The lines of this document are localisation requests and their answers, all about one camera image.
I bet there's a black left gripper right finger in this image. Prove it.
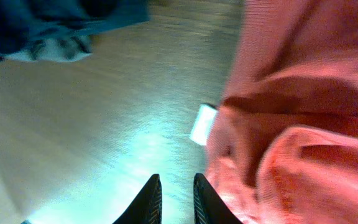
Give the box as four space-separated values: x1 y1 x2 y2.
193 173 242 224

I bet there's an orange FRAM t-shirt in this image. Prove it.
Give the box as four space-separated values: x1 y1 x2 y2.
204 0 358 223

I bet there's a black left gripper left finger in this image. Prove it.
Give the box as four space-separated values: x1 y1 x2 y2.
113 174 162 224

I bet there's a black folded garment with stripes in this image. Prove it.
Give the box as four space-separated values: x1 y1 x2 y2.
0 0 149 62

